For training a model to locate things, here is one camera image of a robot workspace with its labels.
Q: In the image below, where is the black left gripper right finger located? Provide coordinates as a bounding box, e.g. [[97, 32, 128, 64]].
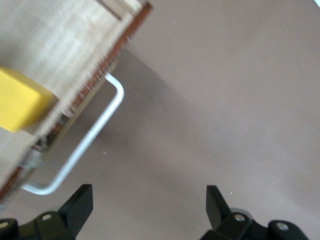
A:
[[199, 185, 307, 240]]

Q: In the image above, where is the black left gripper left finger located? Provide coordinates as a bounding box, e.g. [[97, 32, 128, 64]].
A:
[[0, 184, 94, 240]]

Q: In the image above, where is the white metal drawer handle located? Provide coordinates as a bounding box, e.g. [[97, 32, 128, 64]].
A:
[[21, 73, 125, 196]]

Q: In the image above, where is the yellow square block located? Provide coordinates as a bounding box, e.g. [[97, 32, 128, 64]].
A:
[[0, 66, 60, 133]]

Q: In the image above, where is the light wood drawer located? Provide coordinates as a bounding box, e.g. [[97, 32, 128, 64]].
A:
[[0, 0, 154, 203]]

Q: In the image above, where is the brown table cover sheet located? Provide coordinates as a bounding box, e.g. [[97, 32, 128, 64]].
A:
[[0, 0, 320, 240]]

